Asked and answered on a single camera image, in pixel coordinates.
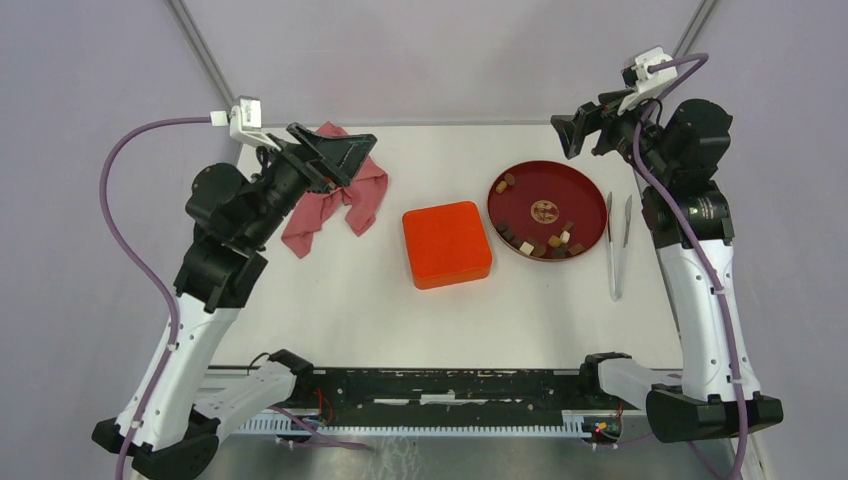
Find white block chocolate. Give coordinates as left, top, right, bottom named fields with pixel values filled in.
left=519, top=242, right=534, bottom=256

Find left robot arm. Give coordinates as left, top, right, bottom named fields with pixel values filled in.
left=92, top=112, right=377, bottom=479

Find silver white-handled tongs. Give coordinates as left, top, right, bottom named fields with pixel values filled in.
left=605, top=192, right=633, bottom=302

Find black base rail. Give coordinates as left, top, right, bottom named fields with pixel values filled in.
left=279, top=368, right=634, bottom=428

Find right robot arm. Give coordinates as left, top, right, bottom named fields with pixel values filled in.
left=550, top=92, right=784, bottom=443

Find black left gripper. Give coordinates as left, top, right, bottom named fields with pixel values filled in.
left=243, top=121, right=377, bottom=248

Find orange box lid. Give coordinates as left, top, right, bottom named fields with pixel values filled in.
left=402, top=201, right=493, bottom=290

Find red round plate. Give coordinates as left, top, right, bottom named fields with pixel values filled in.
left=486, top=160, right=607, bottom=262

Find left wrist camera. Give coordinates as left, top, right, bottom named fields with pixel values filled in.
left=208, top=96, right=280, bottom=152

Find pink cloth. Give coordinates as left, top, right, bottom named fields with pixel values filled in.
left=281, top=156, right=390, bottom=259

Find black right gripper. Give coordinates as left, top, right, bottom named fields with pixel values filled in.
left=552, top=82, right=676, bottom=185

